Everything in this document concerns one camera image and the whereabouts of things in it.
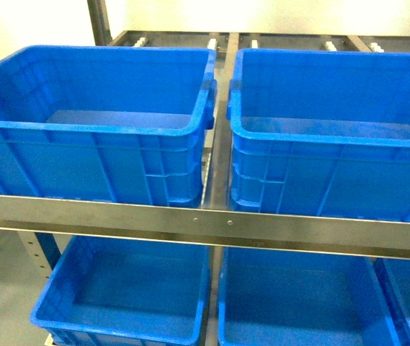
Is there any blue crate lower middle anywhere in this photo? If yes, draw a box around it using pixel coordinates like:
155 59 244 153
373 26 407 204
218 247 400 345

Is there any blue crate upper left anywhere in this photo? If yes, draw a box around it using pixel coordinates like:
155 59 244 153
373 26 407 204
0 45 217 208

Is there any grey metal shelf rack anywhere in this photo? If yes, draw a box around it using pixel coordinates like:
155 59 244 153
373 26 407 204
0 1 410 345

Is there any blue crate upper right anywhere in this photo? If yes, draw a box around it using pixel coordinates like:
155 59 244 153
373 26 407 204
228 48 410 222

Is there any blue crate lower left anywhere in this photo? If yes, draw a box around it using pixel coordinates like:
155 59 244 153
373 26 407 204
30 236 210 345

